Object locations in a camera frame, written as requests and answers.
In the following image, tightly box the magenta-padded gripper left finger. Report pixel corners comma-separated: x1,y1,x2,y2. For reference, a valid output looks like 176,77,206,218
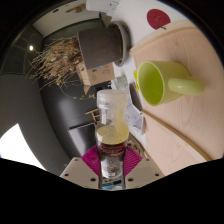
59,145,103,190

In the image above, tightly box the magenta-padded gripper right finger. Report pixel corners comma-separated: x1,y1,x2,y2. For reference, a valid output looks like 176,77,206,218
121,145,165,190

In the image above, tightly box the clear plastic drink bottle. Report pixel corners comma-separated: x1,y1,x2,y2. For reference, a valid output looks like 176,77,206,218
94,89,130,179

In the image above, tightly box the wooden easel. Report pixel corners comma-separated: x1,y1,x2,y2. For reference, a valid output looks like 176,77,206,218
84,108,101,124

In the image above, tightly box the light wooden drawing board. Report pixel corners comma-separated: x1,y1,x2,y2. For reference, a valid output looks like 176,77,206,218
129,19,224,177

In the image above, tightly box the long ceiling light strip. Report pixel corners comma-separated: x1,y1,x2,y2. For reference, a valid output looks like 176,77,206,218
0,123,46,171

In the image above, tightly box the yellow-green mug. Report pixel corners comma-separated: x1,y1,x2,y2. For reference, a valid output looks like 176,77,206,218
137,60,206,107

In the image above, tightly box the small yellow packet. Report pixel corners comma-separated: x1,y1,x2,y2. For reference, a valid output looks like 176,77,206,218
133,69,140,93

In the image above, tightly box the small white round container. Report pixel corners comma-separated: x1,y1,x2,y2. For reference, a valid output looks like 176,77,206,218
114,74,129,91

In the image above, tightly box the brown cardboard box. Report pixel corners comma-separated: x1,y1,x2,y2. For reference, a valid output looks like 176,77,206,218
76,61,116,95

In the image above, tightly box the dried plant in grey pot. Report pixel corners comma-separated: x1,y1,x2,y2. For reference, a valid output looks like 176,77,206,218
26,23,124,101

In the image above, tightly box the grey pot saucer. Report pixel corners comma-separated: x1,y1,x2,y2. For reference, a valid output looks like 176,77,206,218
108,20,132,68

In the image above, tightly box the flat round red coaster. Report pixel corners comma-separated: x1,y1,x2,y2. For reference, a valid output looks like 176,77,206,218
146,8,172,30

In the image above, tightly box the white plastic chair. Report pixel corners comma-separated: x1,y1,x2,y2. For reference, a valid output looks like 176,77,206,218
85,0,116,14

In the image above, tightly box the white papers stack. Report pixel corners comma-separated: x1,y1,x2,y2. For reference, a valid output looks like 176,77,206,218
106,0,121,16

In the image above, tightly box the black wall screen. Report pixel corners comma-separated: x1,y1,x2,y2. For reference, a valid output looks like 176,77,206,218
68,121,98,158

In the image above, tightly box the wooden figure on wall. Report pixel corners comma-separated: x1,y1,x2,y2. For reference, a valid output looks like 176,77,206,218
65,3,87,14

